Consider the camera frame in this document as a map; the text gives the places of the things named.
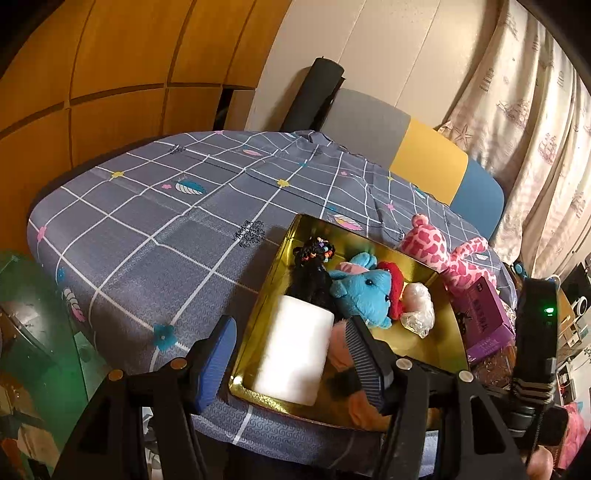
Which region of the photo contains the ship print curtain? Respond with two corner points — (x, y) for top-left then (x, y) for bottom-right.
(436, 0), (591, 280)

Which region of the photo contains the black rolled mat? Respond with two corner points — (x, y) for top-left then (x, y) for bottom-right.
(281, 56), (345, 132)

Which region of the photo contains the person's right hand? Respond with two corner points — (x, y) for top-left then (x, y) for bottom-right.
(526, 447), (555, 480)

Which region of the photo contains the white foam block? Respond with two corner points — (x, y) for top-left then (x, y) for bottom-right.
(252, 294), (335, 408)

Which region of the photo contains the pink giraffe plush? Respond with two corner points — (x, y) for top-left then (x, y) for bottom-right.
(398, 213), (498, 302)

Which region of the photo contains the black monitor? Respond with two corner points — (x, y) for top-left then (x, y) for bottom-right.
(560, 263), (591, 303)

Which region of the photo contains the grey checked bed sheet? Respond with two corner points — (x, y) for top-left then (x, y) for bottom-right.
(27, 130), (515, 467)

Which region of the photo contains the gold tin box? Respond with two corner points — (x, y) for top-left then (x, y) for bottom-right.
(228, 213), (472, 433)

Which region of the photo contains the gold ornate tissue box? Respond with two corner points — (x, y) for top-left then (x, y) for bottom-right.
(470, 344), (519, 389)

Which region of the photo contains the black wig with hair ties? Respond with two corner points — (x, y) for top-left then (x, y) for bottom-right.
(285, 236), (343, 320)

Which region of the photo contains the green translucent panel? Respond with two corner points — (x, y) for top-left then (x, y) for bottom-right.
(0, 250), (112, 480)

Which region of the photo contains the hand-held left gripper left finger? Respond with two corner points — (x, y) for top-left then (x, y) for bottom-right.
(65, 315), (238, 480)

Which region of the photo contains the pink fluffy blanket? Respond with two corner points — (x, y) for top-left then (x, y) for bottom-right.
(560, 401), (588, 468)

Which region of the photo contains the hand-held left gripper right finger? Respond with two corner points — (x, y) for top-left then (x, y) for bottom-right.
(346, 315), (529, 480)

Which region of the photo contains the white plastic bag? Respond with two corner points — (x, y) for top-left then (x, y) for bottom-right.
(398, 281), (436, 341)

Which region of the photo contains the wooden wardrobe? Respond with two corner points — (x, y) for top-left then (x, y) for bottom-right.
(0, 0), (293, 259)

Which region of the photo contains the purple cardboard box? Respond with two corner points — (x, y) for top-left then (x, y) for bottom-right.
(451, 276), (516, 364)

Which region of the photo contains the red plush hat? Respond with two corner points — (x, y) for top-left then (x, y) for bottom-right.
(378, 261), (407, 320)

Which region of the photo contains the blue elephant plush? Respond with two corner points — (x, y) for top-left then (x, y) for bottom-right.
(329, 253), (394, 330)

